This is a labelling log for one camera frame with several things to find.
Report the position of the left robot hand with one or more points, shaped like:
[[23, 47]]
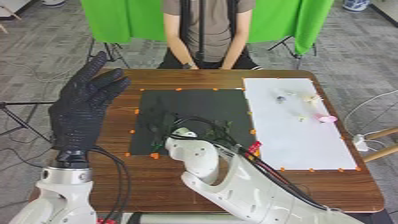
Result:
[[80, 110]]

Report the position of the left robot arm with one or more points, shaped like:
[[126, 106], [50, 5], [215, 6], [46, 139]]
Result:
[[62, 196]]

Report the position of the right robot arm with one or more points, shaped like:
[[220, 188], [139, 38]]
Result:
[[236, 186]]

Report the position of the dark mat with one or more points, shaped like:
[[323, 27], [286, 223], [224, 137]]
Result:
[[196, 103]]

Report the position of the person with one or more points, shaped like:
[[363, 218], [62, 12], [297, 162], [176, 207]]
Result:
[[213, 30]]

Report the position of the black tripod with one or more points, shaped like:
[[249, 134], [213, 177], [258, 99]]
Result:
[[18, 118]]

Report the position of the green sprig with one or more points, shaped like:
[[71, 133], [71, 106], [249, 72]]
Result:
[[155, 129], [222, 132]]

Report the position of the blue flower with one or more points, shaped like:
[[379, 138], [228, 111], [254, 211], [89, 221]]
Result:
[[281, 98]]

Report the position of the white sheet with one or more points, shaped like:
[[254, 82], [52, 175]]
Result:
[[290, 140]]

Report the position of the white flower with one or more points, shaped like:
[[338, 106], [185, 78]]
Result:
[[311, 98]]

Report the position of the pink flower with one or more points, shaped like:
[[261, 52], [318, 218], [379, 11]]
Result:
[[327, 118]]

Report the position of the white power strip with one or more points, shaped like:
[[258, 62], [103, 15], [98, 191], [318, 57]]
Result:
[[361, 142]]

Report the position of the blue and white vase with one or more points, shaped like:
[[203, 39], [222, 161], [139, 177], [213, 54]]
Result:
[[355, 4]]

